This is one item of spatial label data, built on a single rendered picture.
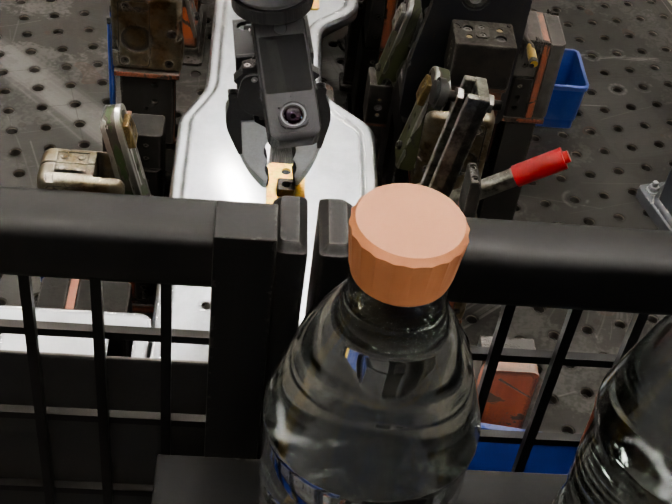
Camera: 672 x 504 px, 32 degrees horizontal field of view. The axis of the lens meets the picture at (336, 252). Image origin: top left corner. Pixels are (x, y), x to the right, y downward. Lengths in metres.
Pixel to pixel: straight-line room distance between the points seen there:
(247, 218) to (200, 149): 0.90
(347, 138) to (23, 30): 0.84
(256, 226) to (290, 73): 0.61
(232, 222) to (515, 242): 0.10
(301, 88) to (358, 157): 0.32
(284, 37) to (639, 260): 0.64
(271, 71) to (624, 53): 1.23
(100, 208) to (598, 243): 0.17
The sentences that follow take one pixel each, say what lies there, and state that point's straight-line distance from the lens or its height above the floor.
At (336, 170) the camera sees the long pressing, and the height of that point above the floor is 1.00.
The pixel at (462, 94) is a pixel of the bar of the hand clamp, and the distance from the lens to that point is 1.07.
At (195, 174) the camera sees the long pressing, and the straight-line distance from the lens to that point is 1.26.
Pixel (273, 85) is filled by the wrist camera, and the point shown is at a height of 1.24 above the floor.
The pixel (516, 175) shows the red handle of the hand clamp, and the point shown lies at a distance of 1.13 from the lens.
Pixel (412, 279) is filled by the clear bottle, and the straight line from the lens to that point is 0.28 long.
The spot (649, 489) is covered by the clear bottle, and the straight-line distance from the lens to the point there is 0.35.
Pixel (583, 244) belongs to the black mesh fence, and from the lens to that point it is 0.42.
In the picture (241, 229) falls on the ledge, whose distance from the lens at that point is 0.39.
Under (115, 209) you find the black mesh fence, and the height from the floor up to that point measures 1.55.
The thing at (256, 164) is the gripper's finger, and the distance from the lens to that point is 1.11.
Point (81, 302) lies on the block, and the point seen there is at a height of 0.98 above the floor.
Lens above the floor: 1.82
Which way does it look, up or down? 44 degrees down
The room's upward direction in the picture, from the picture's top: 8 degrees clockwise
